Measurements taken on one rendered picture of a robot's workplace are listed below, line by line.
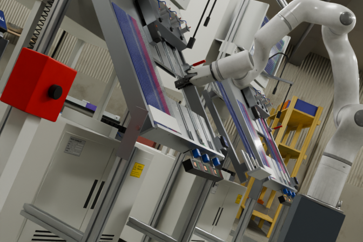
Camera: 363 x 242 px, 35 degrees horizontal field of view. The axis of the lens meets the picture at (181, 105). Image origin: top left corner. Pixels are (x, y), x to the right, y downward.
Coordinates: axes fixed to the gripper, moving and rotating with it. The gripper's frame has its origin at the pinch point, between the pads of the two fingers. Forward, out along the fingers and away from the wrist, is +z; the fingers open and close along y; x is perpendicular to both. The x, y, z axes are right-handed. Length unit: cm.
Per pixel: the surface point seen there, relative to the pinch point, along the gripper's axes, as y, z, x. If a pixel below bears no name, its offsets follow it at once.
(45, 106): 86, 9, 29
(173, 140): 28.6, -2.7, 31.3
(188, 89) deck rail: -19.1, 3.4, -4.0
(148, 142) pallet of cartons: -642, 302, -186
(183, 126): 14.2, -2.4, 22.8
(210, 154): -6.5, -4.1, 31.1
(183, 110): 6.6, -1.1, 13.8
